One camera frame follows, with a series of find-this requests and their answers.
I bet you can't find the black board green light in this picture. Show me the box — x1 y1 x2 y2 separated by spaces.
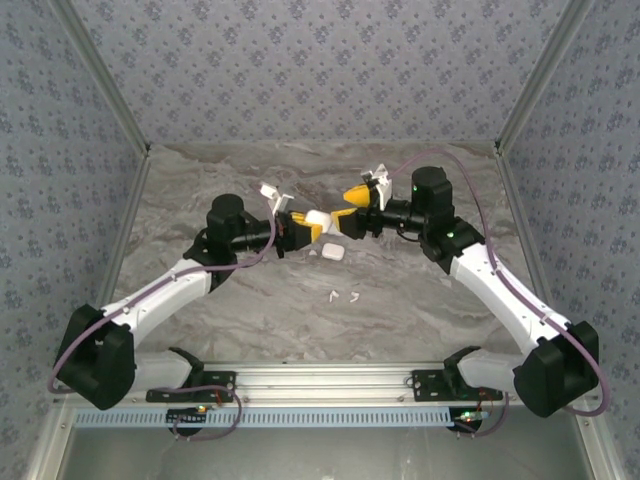
167 405 211 427
452 409 489 434

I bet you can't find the grey metal panel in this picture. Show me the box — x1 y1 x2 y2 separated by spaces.
54 427 601 480

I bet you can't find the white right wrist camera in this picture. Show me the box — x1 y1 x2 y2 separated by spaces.
359 163 394 211

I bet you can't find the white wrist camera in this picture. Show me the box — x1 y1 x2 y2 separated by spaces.
258 180 294 215
359 163 394 211

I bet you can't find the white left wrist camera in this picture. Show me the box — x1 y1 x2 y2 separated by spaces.
258 180 294 215

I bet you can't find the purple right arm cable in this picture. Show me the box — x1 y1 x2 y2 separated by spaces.
387 151 611 439

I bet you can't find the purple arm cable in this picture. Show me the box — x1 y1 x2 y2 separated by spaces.
47 207 245 442
387 151 611 439

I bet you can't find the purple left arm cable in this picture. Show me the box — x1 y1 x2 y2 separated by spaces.
47 207 245 442

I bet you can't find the aluminium table edge rail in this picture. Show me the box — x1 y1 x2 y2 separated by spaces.
493 144 574 364
74 147 152 369

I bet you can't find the aluminium mounting rail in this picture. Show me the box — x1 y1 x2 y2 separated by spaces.
52 363 599 405

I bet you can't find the aluminium frame post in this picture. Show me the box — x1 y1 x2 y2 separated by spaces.
493 0 597 157
47 0 152 157

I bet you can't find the light blue slotted cable duct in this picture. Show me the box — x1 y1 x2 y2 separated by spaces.
72 407 459 430

